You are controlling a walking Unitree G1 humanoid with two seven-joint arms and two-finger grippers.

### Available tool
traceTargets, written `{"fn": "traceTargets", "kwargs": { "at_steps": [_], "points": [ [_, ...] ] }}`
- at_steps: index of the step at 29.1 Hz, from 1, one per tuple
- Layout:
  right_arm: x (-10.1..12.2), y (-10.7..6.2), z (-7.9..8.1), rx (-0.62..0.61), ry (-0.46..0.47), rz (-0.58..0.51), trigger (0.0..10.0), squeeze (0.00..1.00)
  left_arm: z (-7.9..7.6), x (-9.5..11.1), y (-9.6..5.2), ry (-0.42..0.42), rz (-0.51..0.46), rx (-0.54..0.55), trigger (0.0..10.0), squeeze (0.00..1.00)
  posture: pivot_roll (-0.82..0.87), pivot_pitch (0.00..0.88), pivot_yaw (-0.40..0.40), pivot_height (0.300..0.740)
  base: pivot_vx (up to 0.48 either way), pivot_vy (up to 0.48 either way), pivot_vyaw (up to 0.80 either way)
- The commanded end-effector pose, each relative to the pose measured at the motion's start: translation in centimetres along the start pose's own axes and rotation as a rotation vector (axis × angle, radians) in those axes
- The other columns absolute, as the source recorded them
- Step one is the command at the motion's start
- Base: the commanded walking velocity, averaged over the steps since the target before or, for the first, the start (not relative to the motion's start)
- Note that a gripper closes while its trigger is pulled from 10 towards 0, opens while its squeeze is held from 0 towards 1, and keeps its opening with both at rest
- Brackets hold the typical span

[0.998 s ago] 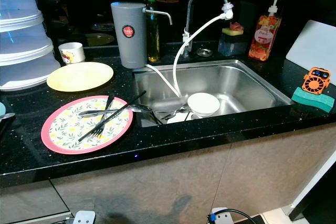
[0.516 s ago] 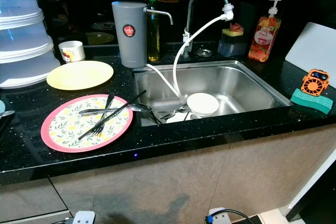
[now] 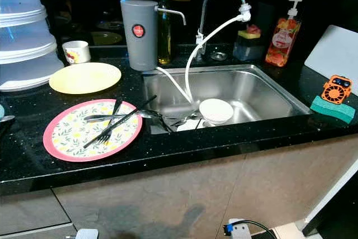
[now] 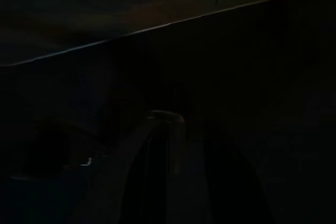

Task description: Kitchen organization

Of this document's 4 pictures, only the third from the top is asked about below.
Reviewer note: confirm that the silver fork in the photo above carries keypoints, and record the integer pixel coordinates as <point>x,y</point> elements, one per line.
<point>103,137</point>
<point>183,120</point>

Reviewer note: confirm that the black chopstick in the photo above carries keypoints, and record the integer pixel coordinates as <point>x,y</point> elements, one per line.
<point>120,121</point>

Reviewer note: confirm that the silver spoon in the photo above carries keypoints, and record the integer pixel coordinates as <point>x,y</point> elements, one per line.
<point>151,114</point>
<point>8,118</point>

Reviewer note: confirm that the teal plate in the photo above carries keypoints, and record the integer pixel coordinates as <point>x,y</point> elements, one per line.
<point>2,110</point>

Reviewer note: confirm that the stacked white plastic containers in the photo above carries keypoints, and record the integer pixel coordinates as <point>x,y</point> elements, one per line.
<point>28,48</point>

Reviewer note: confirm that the floral plate with pink rim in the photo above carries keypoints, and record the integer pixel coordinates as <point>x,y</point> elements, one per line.
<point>70,135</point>

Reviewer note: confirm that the yellow plate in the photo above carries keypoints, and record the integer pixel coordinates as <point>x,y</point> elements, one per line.
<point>84,78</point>

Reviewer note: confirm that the white printed mug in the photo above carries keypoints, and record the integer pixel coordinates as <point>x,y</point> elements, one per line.
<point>77,52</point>

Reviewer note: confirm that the grey water filter canister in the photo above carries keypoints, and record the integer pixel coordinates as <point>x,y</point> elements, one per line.
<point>138,48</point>

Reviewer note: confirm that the green capped oil bottle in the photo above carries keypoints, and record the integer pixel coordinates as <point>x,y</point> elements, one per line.
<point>164,40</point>

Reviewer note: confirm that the white square dish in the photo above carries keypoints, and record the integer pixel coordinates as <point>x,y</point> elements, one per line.
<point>191,126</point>

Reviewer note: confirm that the white bowl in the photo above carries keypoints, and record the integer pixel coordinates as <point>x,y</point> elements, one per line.
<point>216,110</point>

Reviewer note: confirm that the chrome faucet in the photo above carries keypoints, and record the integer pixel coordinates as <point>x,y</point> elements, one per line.
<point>200,20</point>

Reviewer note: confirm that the grey sponge holder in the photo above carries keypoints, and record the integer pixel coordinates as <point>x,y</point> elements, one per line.
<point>248,50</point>

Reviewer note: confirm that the stainless steel sink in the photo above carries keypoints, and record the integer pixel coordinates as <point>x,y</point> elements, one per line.
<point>257,88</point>

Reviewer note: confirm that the yellow sponge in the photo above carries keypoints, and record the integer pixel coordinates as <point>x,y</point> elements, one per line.
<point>248,34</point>

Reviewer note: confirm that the pink scrubber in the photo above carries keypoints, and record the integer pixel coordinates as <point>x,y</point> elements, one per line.
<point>253,28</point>

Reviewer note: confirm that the orange soap pump bottle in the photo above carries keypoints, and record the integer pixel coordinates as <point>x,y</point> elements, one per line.
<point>282,43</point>

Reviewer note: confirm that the green sponge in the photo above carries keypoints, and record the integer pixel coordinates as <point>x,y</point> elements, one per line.
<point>331,110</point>

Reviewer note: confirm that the white cutting board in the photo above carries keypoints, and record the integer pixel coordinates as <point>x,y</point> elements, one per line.
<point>333,51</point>

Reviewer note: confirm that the orange mini fan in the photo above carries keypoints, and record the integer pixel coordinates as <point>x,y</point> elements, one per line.
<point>337,90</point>

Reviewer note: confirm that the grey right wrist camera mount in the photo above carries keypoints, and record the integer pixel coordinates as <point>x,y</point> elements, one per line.
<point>236,230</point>

